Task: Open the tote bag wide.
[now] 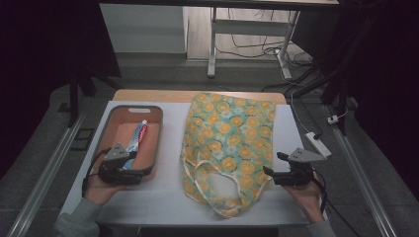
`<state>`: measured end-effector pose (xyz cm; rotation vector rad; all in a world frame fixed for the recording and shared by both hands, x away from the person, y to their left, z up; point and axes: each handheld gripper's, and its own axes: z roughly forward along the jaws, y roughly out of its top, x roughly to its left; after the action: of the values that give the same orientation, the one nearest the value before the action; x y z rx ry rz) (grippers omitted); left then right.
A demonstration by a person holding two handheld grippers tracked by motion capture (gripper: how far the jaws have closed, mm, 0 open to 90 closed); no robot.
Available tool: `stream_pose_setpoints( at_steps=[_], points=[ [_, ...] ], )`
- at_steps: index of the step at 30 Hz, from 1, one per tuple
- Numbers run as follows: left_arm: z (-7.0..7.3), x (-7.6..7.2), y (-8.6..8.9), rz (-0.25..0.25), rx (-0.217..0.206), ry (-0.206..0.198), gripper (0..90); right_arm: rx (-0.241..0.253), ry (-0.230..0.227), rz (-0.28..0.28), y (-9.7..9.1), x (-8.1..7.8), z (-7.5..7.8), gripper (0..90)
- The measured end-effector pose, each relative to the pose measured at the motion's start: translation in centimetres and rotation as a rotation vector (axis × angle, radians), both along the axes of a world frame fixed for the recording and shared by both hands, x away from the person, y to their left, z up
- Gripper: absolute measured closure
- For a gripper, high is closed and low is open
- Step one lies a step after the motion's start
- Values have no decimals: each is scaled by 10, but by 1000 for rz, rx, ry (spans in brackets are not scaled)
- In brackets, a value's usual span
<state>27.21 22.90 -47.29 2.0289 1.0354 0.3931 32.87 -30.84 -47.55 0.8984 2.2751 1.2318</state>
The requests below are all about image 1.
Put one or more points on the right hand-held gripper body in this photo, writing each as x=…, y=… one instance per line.
x=301, y=155

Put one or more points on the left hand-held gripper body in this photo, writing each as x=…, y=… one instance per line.
x=116, y=154

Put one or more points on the toothpaste tube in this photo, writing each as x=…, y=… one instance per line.
x=138, y=136

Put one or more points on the lemon print cloth bag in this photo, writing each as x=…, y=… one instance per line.
x=230, y=131

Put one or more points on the person's left hand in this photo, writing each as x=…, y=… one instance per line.
x=100, y=192

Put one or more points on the person's right hand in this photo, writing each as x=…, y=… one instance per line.
x=304, y=197

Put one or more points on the white power strip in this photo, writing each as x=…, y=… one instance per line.
x=318, y=144

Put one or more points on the white plug adapter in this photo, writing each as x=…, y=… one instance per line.
x=332, y=119

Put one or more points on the dark curtain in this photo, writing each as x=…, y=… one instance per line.
x=388, y=82
x=39, y=49

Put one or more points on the white desk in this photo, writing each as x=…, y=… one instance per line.
x=250, y=27

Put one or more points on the black floor bracket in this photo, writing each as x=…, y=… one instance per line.
x=83, y=139

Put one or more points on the metal floor rail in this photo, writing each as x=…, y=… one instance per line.
x=360, y=174
x=46, y=177

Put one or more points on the white metal stool frame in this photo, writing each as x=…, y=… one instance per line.
x=268, y=51

